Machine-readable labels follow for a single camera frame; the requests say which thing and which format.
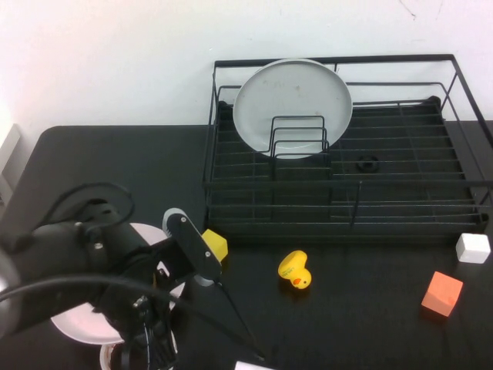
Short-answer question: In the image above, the black wire dish rack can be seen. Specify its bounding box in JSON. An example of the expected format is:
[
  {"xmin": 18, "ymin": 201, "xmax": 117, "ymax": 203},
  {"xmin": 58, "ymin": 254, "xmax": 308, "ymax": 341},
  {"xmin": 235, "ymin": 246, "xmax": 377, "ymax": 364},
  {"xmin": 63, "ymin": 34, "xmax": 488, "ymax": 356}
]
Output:
[{"xmin": 202, "ymin": 53, "xmax": 493, "ymax": 242}]

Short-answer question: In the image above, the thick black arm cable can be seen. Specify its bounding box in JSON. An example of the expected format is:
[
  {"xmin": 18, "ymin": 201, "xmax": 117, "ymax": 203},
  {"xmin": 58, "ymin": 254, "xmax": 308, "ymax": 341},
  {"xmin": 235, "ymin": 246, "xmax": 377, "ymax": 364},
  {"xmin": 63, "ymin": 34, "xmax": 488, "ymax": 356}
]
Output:
[{"xmin": 0, "ymin": 275, "xmax": 267, "ymax": 362}]

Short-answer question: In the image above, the black round drain plug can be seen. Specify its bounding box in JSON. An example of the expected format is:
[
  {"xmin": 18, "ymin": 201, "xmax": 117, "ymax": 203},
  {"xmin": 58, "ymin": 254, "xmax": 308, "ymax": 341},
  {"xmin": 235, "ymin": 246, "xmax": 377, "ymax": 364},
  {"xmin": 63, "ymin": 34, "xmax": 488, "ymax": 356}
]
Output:
[{"xmin": 356, "ymin": 153, "xmax": 381, "ymax": 173}]

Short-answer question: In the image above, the thin black camera cable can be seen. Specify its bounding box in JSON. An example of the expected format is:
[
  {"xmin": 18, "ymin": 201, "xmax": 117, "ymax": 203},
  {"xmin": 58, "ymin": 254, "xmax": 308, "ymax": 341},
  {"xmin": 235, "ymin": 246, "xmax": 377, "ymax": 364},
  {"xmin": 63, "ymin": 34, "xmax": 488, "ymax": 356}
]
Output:
[{"xmin": 194, "ymin": 275, "xmax": 267, "ymax": 362}]

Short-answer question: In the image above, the pink round plate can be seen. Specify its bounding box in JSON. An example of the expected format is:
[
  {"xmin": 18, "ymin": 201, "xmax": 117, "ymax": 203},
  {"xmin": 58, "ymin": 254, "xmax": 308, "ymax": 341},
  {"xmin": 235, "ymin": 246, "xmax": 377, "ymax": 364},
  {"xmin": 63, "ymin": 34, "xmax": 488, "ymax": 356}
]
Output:
[{"xmin": 49, "ymin": 222, "xmax": 186, "ymax": 345}]

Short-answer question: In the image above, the yellow foam cube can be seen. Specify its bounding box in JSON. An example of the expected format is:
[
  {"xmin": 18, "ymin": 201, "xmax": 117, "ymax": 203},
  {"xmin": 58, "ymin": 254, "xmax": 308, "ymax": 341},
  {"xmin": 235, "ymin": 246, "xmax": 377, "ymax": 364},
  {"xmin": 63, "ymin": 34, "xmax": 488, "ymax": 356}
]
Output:
[{"xmin": 201, "ymin": 228, "xmax": 229, "ymax": 267}]

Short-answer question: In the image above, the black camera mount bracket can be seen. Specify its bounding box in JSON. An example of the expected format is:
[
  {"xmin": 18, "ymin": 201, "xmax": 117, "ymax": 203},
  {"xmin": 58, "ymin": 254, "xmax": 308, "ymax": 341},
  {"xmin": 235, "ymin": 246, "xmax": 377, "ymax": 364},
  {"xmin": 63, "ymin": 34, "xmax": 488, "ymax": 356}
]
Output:
[{"xmin": 148, "ymin": 238, "xmax": 193, "ymax": 288}]

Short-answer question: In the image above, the orange foam cube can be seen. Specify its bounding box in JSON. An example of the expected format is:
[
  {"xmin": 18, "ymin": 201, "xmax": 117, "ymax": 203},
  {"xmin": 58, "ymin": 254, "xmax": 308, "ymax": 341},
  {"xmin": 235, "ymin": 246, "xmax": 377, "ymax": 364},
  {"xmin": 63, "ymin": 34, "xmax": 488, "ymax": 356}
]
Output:
[{"xmin": 421, "ymin": 271, "xmax": 464, "ymax": 318}]

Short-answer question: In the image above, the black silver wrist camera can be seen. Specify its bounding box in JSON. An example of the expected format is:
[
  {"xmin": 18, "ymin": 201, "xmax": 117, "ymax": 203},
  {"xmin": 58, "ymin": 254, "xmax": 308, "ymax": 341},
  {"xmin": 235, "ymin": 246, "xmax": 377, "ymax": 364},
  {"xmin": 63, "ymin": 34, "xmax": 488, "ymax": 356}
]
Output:
[{"xmin": 161, "ymin": 207, "xmax": 225, "ymax": 288}]

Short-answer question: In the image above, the grey round plate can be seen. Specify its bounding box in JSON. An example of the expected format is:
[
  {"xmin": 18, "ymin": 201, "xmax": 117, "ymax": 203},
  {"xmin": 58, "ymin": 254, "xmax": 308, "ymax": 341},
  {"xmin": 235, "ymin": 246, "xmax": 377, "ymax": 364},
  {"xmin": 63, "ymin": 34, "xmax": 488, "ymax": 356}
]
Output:
[{"xmin": 232, "ymin": 58, "xmax": 354, "ymax": 160}]

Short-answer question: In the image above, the thin black looped cable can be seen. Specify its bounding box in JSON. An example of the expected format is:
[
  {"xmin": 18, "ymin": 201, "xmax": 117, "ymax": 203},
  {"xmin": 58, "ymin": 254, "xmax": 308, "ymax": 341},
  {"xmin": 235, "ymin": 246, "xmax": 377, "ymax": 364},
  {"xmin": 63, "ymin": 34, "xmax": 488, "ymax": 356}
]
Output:
[{"xmin": 49, "ymin": 182, "xmax": 136, "ymax": 232}]

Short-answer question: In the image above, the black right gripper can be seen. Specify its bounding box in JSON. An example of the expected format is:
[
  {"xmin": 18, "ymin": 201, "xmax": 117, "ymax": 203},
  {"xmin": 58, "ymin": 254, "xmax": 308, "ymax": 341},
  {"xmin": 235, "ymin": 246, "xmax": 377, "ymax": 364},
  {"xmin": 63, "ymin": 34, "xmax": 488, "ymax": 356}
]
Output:
[{"xmin": 94, "ymin": 269, "xmax": 179, "ymax": 370}]

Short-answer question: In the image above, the yellow rubber duck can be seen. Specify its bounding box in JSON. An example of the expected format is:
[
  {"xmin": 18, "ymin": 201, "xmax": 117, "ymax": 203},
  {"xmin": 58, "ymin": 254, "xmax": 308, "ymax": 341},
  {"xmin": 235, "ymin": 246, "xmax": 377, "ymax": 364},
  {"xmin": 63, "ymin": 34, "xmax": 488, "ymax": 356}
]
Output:
[{"xmin": 277, "ymin": 250, "xmax": 312, "ymax": 291}]

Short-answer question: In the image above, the white tape roll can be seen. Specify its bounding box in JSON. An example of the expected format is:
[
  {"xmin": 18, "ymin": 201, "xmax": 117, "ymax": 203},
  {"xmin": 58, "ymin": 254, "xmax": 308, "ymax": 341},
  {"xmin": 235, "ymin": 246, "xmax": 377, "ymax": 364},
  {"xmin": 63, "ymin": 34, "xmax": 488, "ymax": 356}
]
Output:
[{"xmin": 99, "ymin": 341, "xmax": 130, "ymax": 370}]

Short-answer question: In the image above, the white foam cube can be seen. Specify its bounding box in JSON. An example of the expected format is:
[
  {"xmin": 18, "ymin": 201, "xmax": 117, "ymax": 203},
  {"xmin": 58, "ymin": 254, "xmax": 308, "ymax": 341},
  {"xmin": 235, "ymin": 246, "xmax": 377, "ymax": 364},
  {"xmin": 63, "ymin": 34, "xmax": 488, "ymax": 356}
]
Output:
[{"xmin": 455, "ymin": 232, "xmax": 491, "ymax": 264}]

